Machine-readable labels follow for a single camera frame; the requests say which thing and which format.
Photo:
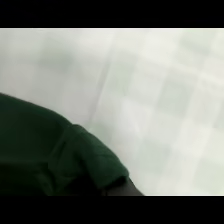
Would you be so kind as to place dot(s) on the dark green T-shirt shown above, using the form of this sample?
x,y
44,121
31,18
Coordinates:
x,y
43,150

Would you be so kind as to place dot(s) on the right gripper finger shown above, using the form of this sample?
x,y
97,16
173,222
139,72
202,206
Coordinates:
x,y
130,189

